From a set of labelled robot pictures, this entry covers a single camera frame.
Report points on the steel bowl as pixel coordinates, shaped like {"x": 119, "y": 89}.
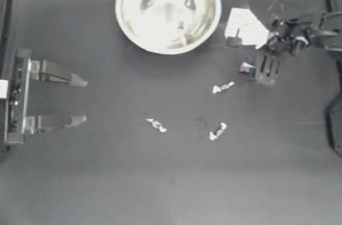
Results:
{"x": 151, "y": 12}

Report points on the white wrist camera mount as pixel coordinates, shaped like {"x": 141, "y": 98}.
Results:
{"x": 3, "y": 89}
{"x": 247, "y": 27}

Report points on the purple candy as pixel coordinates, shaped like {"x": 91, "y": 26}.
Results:
{"x": 246, "y": 68}

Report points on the white candy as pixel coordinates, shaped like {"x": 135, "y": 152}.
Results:
{"x": 216, "y": 132}
{"x": 156, "y": 125}
{"x": 218, "y": 89}
{"x": 182, "y": 37}

